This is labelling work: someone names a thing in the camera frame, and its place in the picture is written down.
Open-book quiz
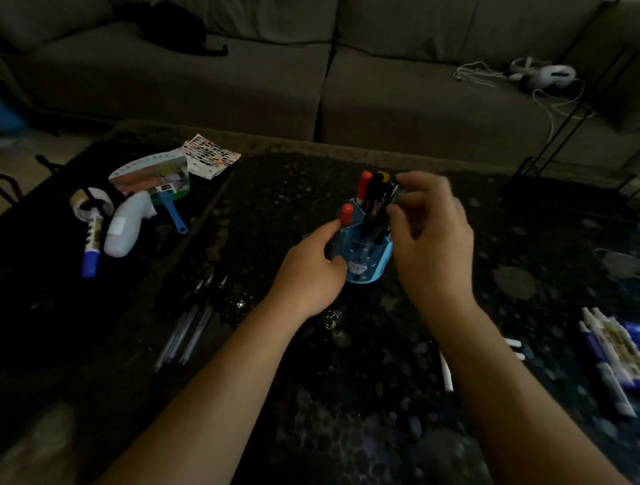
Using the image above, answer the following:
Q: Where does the person's left hand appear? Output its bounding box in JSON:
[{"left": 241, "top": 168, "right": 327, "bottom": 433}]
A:
[{"left": 267, "top": 218, "right": 349, "bottom": 321}]

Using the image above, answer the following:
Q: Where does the person's right hand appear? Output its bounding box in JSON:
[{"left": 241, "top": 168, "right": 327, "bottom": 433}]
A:
[{"left": 385, "top": 171, "right": 476, "bottom": 313}]

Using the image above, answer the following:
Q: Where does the black pen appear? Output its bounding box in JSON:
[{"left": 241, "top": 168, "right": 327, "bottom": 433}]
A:
[{"left": 371, "top": 183, "right": 402, "bottom": 244}]

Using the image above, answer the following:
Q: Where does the blue pen holder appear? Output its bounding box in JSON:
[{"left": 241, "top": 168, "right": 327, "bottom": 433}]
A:
[{"left": 330, "top": 198, "right": 394, "bottom": 284}]

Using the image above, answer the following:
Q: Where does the person's left forearm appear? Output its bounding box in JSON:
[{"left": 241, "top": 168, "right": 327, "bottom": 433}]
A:
[{"left": 95, "top": 290, "right": 301, "bottom": 485}]

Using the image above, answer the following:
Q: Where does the person's right forearm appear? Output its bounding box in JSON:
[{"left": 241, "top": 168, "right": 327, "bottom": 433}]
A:
[{"left": 430, "top": 295, "right": 632, "bottom": 485}]

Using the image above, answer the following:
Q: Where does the black marker yellow end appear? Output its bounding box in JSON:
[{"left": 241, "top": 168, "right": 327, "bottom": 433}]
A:
[{"left": 364, "top": 171, "right": 391, "bottom": 236}]

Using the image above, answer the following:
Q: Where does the tall red cap marker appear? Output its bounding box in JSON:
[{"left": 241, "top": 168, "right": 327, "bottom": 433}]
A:
[{"left": 355, "top": 171, "right": 374, "bottom": 207}]

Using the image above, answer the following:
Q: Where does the colourful sticker sheet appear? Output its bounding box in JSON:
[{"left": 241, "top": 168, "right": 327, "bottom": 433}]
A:
[{"left": 176, "top": 133, "right": 242, "bottom": 180}]

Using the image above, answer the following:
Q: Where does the clear ballpoint pen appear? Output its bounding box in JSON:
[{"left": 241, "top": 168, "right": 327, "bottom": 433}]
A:
[
  {"left": 153, "top": 280, "right": 204, "bottom": 374},
  {"left": 164, "top": 273, "right": 215, "bottom": 366},
  {"left": 178, "top": 275, "right": 229, "bottom": 367}
]

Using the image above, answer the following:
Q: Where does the grey sofa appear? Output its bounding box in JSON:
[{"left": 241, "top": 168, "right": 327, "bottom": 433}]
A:
[{"left": 0, "top": 0, "right": 640, "bottom": 172}]

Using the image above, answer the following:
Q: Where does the white controller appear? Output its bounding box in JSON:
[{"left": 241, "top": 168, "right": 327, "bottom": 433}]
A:
[{"left": 103, "top": 190, "right": 159, "bottom": 259}]

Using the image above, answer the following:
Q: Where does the white headset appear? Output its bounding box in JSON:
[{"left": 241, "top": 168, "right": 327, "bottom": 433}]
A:
[{"left": 508, "top": 56, "right": 579, "bottom": 94}]

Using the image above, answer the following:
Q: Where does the clear plastic wrapper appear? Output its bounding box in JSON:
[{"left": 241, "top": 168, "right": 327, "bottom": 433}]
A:
[{"left": 593, "top": 248, "right": 640, "bottom": 279}]

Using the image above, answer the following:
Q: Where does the white marker blue cap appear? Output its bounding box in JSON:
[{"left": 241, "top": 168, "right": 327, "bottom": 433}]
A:
[{"left": 81, "top": 210, "right": 105, "bottom": 278}]

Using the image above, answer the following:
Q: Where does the tape roll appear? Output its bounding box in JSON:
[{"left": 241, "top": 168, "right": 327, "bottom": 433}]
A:
[{"left": 69, "top": 187, "right": 115, "bottom": 224}]

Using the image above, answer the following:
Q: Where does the white marker pack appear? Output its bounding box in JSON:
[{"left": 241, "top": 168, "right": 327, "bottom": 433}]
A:
[{"left": 580, "top": 307, "right": 640, "bottom": 418}]

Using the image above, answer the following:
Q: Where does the black cloth bundle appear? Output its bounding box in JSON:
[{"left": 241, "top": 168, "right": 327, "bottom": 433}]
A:
[{"left": 114, "top": 0, "right": 230, "bottom": 57}]

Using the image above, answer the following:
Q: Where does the blue packet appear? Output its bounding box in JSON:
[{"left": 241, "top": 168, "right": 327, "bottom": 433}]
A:
[{"left": 579, "top": 321, "right": 640, "bottom": 390}]

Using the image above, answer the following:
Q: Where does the blue object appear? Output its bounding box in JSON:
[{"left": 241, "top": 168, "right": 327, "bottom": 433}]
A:
[{"left": 0, "top": 99, "right": 27, "bottom": 135}]

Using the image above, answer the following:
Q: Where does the white earphone cable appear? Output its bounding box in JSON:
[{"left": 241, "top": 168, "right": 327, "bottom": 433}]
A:
[{"left": 453, "top": 61, "right": 511, "bottom": 89}]

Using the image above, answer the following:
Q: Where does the black wire rack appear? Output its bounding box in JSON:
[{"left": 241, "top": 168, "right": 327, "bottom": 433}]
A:
[{"left": 501, "top": 44, "right": 640, "bottom": 222}]

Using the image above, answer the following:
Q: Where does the colourful hand fan blue handle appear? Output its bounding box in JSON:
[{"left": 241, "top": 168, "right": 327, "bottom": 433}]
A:
[{"left": 108, "top": 151, "right": 192, "bottom": 236}]

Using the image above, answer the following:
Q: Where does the white charging cable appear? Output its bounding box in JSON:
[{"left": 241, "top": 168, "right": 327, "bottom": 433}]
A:
[{"left": 531, "top": 80, "right": 597, "bottom": 147}]

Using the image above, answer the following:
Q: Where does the black bag strap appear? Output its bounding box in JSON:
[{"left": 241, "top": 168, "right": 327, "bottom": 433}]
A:
[{"left": 0, "top": 154, "right": 64, "bottom": 207}]

